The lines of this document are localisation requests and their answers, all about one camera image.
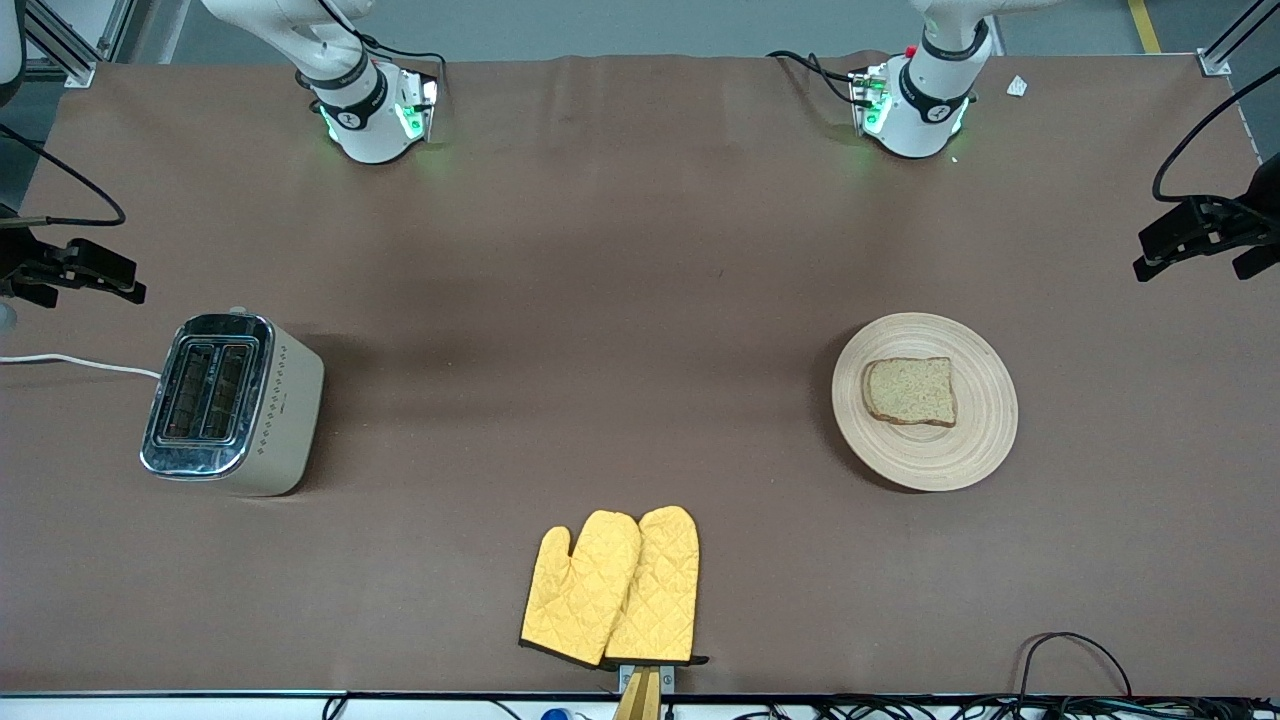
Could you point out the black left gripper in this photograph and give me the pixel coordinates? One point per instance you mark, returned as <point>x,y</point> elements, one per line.
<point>1262,228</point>

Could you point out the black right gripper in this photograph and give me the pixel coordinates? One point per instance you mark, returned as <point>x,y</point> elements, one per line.
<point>20,262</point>

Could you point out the brown bread slice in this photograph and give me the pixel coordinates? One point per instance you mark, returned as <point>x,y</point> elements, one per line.
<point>910,392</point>

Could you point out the round wooden plate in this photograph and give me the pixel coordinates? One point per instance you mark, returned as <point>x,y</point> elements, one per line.
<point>930,460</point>

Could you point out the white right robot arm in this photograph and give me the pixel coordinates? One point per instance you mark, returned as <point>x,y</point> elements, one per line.
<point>350,100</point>

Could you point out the beige and chrome toaster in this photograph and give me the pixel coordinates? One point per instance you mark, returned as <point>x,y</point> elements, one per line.
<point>280,420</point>

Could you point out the small white paper scrap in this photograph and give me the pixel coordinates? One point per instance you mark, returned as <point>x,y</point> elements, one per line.
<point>1017,86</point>

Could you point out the brown table cover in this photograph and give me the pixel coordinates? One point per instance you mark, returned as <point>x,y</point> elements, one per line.
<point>640,250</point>

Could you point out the yellow oven mitt showing thumb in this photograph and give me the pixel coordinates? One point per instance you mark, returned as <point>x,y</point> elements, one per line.
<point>580,590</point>

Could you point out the yellow quilted oven mitt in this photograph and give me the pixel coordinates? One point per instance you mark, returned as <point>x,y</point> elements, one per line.
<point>660,590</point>

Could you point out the aluminium frame profile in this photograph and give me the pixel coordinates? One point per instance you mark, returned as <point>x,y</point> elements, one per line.
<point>1225,50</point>
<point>60,50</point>

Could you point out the small metal bracket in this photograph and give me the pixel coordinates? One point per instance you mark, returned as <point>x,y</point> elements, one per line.
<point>668,680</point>

